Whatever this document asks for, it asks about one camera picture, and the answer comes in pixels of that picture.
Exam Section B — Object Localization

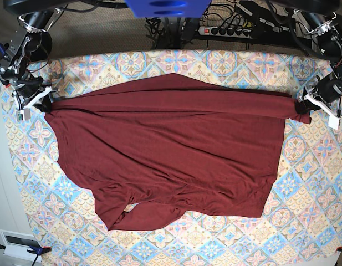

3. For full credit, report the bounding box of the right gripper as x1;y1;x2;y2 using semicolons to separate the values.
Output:
11;77;53;112

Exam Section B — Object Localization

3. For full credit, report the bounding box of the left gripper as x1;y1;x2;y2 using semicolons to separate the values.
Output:
294;73;342;115

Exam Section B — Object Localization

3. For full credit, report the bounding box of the dark red t-shirt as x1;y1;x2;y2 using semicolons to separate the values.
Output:
45;74;311;231

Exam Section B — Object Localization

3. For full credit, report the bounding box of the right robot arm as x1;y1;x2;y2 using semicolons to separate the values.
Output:
0;9;60;113

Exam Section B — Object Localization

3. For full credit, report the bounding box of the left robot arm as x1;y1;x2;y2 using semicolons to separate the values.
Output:
290;11;342;114

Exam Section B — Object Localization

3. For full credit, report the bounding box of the black round stool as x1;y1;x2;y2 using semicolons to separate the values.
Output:
31;32;53;62

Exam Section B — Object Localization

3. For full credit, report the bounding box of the patterned tile tablecloth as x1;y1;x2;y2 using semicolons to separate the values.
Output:
0;50;342;265

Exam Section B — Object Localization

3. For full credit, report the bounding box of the white power strip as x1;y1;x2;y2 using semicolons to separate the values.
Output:
198;26;251;38

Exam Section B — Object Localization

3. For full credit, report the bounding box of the blue clamp lower left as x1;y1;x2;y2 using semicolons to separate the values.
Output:
0;244;52;265

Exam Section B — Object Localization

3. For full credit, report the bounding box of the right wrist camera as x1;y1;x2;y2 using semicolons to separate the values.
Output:
16;109;31;121

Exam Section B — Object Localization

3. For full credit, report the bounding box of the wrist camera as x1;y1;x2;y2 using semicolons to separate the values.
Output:
16;109;31;121
328;115;342;130

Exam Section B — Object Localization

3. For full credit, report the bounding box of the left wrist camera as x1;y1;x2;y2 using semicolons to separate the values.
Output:
328;115;342;130

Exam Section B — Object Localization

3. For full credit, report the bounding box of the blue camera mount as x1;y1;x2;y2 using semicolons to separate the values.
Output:
125;0;211;18

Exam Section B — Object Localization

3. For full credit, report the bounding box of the white wall vent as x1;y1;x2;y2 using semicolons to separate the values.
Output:
0;229;39;262

